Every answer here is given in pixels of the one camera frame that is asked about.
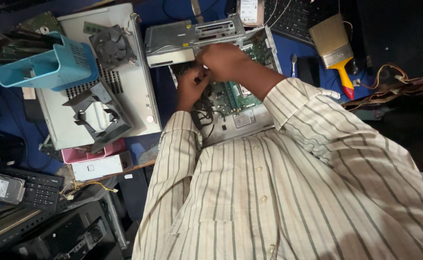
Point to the person's left hand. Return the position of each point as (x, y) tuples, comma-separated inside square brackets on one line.
[(188, 88)]

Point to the person's right hand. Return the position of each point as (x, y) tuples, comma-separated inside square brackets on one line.
[(227, 61)]

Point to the person's left fingers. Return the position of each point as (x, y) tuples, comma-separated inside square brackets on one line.
[(201, 75)]

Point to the person's right fingers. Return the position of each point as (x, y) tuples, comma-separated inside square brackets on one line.
[(205, 59)]

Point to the grey metal drive cage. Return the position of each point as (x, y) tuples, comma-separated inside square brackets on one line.
[(177, 39)]

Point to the green motherboard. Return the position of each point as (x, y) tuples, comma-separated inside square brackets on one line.
[(233, 95)]

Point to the grey case side panel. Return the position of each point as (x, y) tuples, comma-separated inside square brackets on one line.
[(142, 90)]

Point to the silver hard drive white label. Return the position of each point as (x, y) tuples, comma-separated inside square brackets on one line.
[(250, 11), (0, 187)]

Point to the open grey desktop computer case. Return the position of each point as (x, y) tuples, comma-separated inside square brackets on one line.
[(249, 121)]

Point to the black cooler fan with heatsink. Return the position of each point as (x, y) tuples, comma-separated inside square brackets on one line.
[(112, 47)]

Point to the black keyboard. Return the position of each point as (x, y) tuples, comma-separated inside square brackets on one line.
[(294, 18), (41, 189)]

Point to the black phone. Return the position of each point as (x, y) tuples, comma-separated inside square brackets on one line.
[(308, 71)]

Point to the black plastic fan shroud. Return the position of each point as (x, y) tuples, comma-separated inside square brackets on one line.
[(101, 124)]

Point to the green memory stick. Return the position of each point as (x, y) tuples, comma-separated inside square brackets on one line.
[(92, 27)]

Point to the white metal drive box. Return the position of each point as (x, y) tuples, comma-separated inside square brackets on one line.
[(97, 167)]

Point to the blue plastic basket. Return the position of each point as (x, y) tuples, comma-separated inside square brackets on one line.
[(57, 66)]

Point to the pink plastic tray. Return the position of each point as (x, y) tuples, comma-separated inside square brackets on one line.
[(77, 154)]

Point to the person's striped shirt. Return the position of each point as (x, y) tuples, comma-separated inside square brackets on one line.
[(287, 202)]

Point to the green circuit board drive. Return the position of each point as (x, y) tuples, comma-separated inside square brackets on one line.
[(41, 23)]

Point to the heap of dark computer parts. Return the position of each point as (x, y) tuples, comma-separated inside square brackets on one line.
[(16, 45)]

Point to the black computer case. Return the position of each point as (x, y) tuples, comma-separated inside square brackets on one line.
[(59, 234)]

